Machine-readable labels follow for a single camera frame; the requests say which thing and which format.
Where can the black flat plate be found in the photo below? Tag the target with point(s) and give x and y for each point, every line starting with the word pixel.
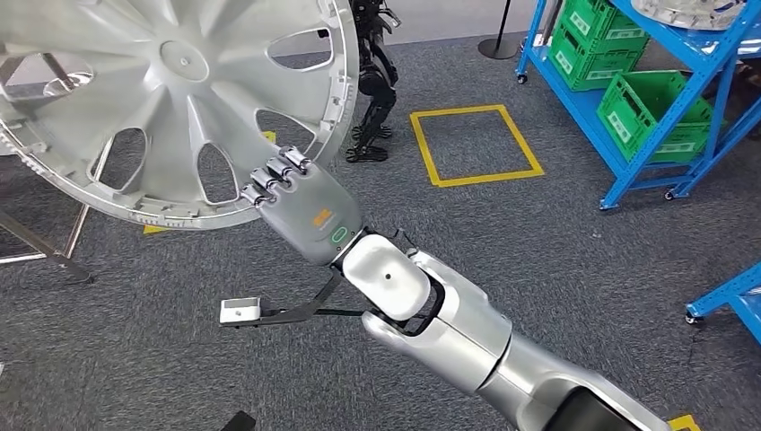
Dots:
pixel 238 421

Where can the green plastic crate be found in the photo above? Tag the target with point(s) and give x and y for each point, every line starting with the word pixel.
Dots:
pixel 588 68
pixel 600 24
pixel 639 98

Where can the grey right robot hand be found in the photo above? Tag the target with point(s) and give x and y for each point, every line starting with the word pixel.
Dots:
pixel 309 220

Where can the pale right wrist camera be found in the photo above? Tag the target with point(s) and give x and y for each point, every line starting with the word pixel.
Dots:
pixel 239 310

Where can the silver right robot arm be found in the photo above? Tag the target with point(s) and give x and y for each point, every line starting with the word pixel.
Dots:
pixel 464 339

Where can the silver wheel hubcap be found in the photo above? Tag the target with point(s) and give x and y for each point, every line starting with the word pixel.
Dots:
pixel 684 15
pixel 178 89

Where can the black humanoid robot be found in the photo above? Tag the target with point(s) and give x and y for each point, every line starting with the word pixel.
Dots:
pixel 376 77

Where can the black camera bracket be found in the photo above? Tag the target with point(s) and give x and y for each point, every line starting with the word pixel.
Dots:
pixel 285 315

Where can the black stanchion post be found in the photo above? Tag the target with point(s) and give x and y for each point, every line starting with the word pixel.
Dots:
pixel 498 49

